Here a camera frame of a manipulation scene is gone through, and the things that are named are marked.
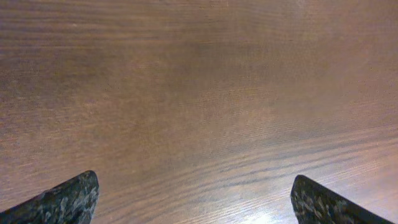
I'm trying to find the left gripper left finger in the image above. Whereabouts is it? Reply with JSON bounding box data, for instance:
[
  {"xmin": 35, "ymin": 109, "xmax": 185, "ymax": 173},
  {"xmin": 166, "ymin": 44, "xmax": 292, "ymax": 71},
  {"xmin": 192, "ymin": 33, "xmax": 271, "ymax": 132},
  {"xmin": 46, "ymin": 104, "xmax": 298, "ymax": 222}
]
[{"xmin": 1, "ymin": 170, "xmax": 99, "ymax": 224}]

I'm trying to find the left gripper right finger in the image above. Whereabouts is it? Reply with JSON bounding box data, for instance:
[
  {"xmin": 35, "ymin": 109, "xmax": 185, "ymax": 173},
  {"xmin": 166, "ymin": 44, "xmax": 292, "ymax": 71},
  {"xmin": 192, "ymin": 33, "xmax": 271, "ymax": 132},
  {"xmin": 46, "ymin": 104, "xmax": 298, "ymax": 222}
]
[{"xmin": 290, "ymin": 175, "xmax": 393, "ymax": 224}]

